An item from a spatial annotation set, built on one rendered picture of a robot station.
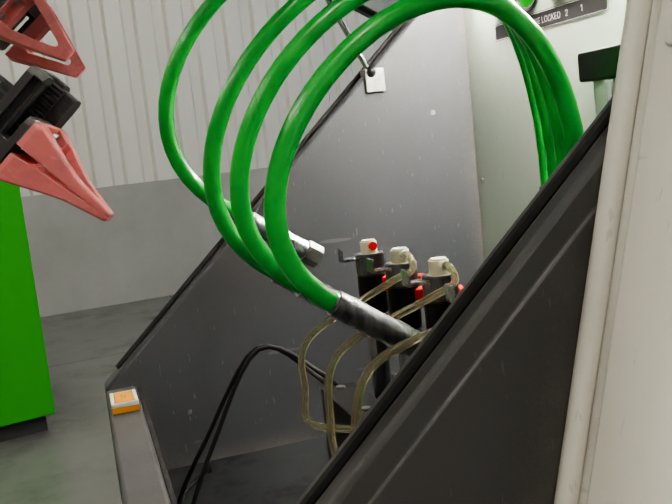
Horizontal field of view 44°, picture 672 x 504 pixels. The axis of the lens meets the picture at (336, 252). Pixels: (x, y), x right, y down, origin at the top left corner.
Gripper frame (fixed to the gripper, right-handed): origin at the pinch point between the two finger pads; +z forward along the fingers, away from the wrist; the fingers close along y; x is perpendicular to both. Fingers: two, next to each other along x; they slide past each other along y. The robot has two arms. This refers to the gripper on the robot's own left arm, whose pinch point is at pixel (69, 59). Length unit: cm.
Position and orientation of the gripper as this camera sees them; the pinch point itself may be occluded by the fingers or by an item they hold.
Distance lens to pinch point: 89.0
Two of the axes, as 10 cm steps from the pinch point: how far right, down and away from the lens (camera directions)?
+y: -0.8, 1.1, 9.9
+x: -6.2, 7.7, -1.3
